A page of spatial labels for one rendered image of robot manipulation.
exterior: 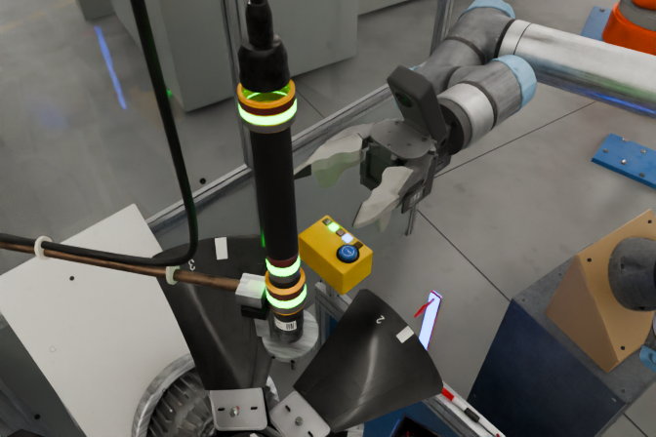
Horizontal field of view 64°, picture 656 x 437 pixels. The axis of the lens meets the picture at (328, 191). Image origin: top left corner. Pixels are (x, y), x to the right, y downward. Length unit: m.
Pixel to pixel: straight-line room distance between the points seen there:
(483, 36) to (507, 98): 0.16
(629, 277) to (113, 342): 0.97
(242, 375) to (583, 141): 2.98
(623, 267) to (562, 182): 2.02
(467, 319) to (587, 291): 1.32
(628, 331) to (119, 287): 0.99
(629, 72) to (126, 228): 0.82
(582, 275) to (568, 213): 1.88
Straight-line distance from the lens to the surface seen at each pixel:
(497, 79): 0.70
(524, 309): 1.31
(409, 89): 0.54
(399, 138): 0.59
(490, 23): 0.84
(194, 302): 0.84
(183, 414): 0.96
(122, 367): 1.03
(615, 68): 0.79
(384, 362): 0.96
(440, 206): 2.87
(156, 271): 0.64
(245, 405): 0.86
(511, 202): 2.99
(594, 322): 1.23
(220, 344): 0.84
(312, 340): 0.66
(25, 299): 0.99
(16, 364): 1.58
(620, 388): 1.29
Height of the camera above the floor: 2.04
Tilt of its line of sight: 45 degrees down
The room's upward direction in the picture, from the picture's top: straight up
